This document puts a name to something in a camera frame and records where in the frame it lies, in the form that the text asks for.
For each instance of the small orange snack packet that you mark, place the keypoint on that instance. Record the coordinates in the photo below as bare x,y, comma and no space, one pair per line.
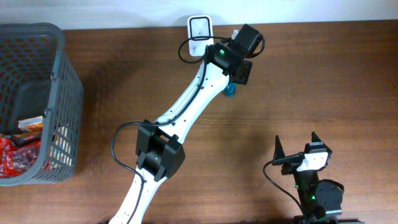
31,124

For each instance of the yellow snack bag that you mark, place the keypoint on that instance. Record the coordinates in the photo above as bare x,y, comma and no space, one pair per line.
62,150

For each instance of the black red snack packet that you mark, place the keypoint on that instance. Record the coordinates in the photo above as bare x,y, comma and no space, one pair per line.
24,139

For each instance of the blue mouthwash bottle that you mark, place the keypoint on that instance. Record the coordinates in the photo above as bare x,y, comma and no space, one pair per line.
230,89

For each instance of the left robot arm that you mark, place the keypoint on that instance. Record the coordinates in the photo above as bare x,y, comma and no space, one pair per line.
159,146

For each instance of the red snack bag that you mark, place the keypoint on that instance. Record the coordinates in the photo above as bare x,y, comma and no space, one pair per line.
17,160

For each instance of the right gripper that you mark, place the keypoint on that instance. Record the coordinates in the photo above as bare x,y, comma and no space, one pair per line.
278,151

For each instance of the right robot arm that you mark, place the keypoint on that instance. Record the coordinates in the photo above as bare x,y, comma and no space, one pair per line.
319,200

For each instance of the grey plastic mesh basket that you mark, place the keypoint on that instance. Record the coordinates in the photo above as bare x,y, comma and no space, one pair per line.
38,79

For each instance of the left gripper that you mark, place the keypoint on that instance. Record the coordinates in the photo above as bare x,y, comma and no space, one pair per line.
245,75

